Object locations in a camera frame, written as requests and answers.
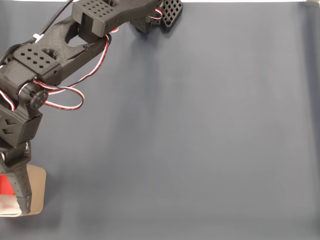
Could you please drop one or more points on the red cube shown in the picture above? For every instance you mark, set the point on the red cube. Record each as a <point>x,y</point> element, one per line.
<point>5,185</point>

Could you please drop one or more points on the beige plastic box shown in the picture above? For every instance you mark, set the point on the beige plastic box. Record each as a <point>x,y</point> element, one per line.
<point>37,190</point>

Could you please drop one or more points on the grey table mat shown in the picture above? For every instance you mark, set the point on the grey table mat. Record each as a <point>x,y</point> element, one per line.
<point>187,137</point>

